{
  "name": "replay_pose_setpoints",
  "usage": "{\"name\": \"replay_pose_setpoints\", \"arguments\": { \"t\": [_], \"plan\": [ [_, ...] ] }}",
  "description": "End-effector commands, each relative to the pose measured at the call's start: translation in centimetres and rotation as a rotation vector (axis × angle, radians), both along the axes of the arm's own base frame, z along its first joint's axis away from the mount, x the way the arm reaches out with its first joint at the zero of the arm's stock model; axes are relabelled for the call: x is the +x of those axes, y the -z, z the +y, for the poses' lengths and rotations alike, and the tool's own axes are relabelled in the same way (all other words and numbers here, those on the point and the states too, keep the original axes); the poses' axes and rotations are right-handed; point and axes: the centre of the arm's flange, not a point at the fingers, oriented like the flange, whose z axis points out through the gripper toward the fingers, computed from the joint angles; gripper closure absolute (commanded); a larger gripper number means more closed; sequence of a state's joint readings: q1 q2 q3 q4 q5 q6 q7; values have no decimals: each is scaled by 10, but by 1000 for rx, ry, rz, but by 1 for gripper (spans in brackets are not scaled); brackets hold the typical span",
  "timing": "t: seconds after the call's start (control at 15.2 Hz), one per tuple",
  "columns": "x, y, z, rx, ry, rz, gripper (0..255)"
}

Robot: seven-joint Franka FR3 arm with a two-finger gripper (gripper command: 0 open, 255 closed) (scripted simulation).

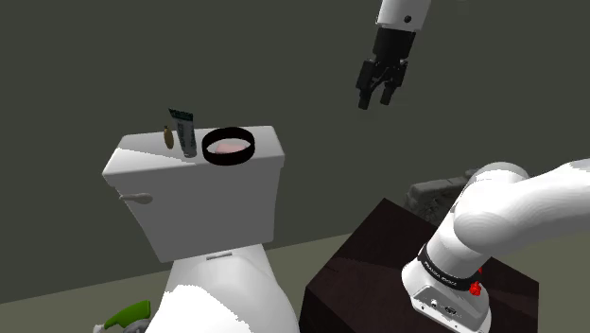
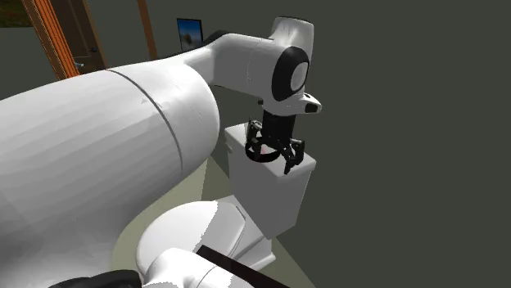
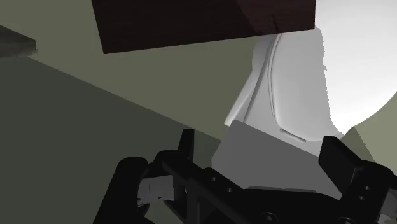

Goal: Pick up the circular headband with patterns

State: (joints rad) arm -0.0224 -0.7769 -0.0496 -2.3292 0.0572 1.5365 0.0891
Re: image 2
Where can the black round dish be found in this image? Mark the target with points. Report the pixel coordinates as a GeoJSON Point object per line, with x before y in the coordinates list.
{"type": "Point", "coordinates": [259, 156]}

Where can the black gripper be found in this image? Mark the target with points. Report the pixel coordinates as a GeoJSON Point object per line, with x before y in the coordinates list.
{"type": "Point", "coordinates": [278, 125]}

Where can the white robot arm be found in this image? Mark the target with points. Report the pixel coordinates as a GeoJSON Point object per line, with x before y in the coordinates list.
{"type": "Point", "coordinates": [99, 151]}

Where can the blue wall picture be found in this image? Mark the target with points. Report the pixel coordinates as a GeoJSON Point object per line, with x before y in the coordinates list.
{"type": "Point", "coordinates": [190, 34]}

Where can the wooden door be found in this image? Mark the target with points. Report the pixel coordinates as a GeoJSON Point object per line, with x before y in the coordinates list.
{"type": "Point", "coordinates": [80, 32]}

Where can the white toilet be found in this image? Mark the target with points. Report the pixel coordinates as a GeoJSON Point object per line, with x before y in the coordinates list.
{"type": "Point", "coordinates": [271, 199]}

